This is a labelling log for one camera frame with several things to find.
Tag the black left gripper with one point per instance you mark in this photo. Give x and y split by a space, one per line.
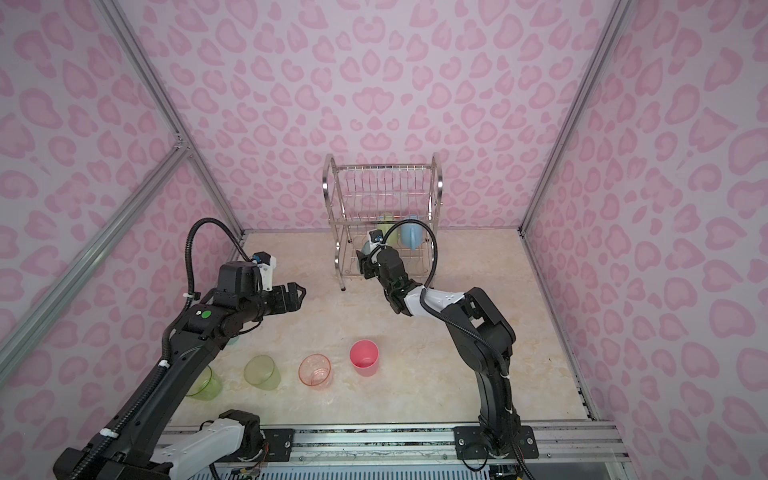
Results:
283 305

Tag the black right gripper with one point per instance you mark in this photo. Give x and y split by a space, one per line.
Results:
367 265

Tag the translucent teal plastic cup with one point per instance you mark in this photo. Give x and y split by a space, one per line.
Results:
367 248

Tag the light green ceramic mug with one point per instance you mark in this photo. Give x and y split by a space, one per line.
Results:
386 224

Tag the light blue ceramic mug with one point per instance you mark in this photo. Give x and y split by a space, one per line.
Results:
411 234

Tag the translucent pink plastic cup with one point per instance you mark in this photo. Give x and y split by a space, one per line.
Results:
315 371

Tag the translucent green plastic cup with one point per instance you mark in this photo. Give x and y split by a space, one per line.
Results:
262 372

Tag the opaque pink plastic cup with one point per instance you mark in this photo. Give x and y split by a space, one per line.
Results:
364 357

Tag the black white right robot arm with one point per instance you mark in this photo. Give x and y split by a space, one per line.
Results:
481 334

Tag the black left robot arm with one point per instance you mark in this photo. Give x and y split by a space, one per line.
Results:
126 448

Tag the steel two-tier dish rack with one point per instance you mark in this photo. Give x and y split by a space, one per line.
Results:
361 198

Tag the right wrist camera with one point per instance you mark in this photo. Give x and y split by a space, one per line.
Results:
377 238

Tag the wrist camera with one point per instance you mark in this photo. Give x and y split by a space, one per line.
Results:
377 238
266 264

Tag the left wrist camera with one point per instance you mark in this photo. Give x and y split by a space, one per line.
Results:
266 264

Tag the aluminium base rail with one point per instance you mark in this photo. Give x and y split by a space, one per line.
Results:
572 446

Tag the aluminium diagonal frame bar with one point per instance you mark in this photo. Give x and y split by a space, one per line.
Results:
38 320

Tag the aluminium corner frame post left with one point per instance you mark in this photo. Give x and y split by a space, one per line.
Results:
129 42

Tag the aluminium corner frame post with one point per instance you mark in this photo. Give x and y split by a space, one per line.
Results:
129 42
619 15

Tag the aluminium corner frame post right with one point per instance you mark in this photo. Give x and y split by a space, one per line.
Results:
619 15

